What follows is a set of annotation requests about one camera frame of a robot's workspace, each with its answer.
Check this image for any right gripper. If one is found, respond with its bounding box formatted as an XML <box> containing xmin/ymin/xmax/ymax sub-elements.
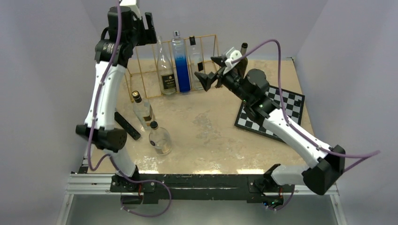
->
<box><xmin>195</xmin><ymin>56</ymin><xmax>252</xmax><ymax>103</ymax></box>

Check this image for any dark green wine bottle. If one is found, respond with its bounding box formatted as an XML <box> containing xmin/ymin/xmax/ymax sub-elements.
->
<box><xmin>235</xmin><ymin>42</ymin><xmax>248</xmax><ymax>78</ymax></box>

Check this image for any clear bottle dark label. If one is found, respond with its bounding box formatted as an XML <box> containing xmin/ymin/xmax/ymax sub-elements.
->
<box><xmin>157</xmin><ymin>36</ymin><xmax>177</xmax><ymax>95</ymax></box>

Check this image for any clear bottle black gold label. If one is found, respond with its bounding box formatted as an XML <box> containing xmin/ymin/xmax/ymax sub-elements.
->
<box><xmin>131</xmin><ymin>90</ymin><xmax>155</xmax><ymax>130</ymax></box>

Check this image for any clear bottle gold white label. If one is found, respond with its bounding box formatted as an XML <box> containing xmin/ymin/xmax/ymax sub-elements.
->
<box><xmin>149</xmin><ymin>121</ymin><xmax>172</xmax><ymax>156</ymax></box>

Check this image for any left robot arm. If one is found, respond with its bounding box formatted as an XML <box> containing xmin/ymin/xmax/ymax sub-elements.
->
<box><xmin>76</xmin><ymin>0</ymin><xmax>157</xmax><ymax>192</ymax></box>

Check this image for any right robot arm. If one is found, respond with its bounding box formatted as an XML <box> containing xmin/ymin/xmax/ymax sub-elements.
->
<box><xmin>194</xmin><ymin>57</ymin><xmax>346</xmax><ymax>195</ymax></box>

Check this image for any clear bottle black cap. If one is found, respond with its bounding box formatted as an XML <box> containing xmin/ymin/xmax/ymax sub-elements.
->
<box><xmin>189</xmin><ymin>36</ymin><xmax>204</xmax><ymax>90</ymax></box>

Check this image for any tall blue gradient bottle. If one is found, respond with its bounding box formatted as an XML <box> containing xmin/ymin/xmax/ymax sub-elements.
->
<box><xmin>171</xmin><ymin>30</ymin><xmax>191</xmax><ymax>92</ymax></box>

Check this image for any black white chessboard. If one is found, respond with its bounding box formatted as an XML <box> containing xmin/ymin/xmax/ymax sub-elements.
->
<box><xmin>234</xmin><ymin>86</ymin><xmax>305</xmax><ymax>141</ymax></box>

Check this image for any black microphone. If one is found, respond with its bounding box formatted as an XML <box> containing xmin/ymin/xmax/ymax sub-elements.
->
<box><xmin>114</xmin><ymin>111</ymin><xmax>141</xmax><ymax>141</ymax></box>

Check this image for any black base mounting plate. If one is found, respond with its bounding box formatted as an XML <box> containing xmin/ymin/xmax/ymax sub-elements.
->
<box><xmin>110</xmin><ymin>173</ymin><xmax>293</xmax><ymax>204</ymax></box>

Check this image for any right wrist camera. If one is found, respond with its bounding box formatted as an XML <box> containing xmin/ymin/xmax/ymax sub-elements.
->
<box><xmin>222</xmin><ymin>47</ymin><xmax>242</xmax><ymax>75</ymax></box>

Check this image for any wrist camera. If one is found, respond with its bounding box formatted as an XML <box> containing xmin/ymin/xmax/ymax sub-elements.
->
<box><xmin>119</xmin><ymin>0</ymin><xmax>141</xmax><ymax>17</ymax></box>
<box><xmin>222</xmin><ymin>47</ymin><xmax>242</xmax><ymax>75</ymax></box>

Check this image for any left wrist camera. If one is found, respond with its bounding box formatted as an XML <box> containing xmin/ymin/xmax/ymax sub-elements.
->
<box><xmin>119</xmin><ymin>0</ymin><xmax>141</xmax><ymax>17</ymax></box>

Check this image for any gold wire wine rack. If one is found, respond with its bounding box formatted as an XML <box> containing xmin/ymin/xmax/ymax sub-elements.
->
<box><xmin>123</xmin><ymin>34</ymin><xmax>221</xmax><ymax>102</ymax></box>

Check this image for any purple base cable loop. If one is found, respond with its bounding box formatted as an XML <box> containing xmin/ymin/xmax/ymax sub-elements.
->
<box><xmin>120</xmin><ymin>179</ymin><xmax>172</xmax><ymax>218</ymax></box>

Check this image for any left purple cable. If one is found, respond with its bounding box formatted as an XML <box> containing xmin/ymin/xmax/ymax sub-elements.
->
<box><xmin>86</xmin><ymin>0</ymin><xmax>138</xmax><ymax>181</ymax></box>

